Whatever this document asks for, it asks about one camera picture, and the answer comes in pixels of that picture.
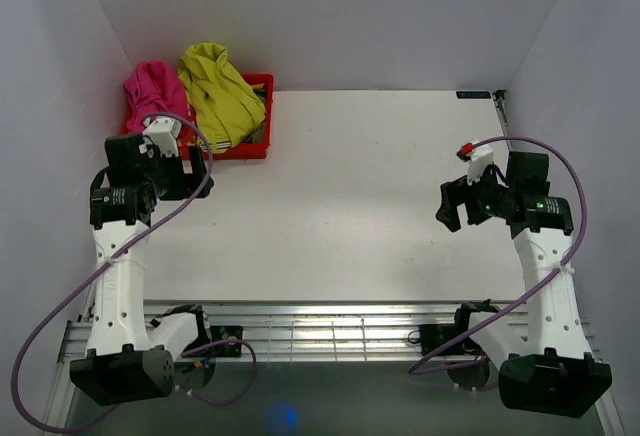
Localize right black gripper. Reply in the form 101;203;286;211
435;161;514;232

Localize yellow-green trousers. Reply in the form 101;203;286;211
177;43;266;154

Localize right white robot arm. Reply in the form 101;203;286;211
436;144;612;418

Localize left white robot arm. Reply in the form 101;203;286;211
70;133;213;406

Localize red plastic bin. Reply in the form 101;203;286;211
120;73;275;161

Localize blue table label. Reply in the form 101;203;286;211
455;91;492;99

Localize pink garment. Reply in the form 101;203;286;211
124;60;189;133

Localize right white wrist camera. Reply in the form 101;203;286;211
456;141;494;185

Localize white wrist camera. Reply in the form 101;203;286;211
456;141;494;185
143;117;181;157

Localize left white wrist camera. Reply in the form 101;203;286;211
143;117;181;157

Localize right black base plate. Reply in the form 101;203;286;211
407;324;486;357

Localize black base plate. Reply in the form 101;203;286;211
185;325;244;359
407;324;486;357

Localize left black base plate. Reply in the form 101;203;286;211
185;325;244;359

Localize aluminium rail frame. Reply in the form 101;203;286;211
44;301;625;435

